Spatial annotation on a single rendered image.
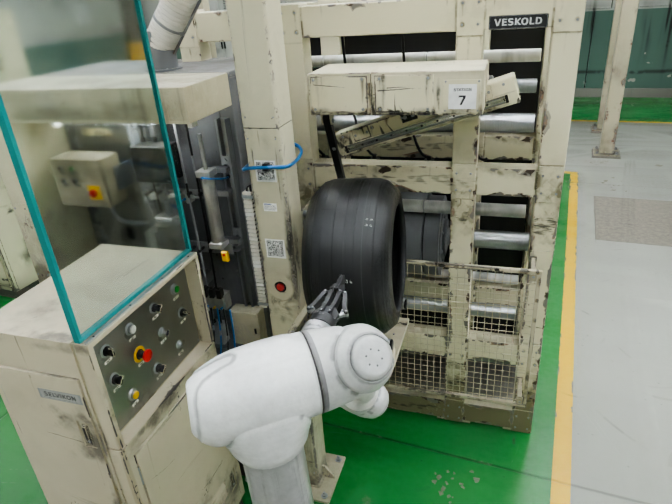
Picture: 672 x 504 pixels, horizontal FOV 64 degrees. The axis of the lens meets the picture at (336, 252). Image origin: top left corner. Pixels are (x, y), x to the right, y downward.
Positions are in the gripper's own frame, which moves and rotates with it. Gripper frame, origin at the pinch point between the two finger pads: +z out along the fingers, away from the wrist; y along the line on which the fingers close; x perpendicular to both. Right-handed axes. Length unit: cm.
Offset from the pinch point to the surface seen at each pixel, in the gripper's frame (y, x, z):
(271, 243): 32.3, 1.9, 22.1
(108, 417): 54, 13, -51
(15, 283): 311, 124, 117
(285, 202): 25.1, -14.0, 24.5
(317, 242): 9.0, -9.0, 9.1
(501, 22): -41, -55, 88
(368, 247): -7.4, -8.1, 9.6
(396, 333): -9, 47, 31
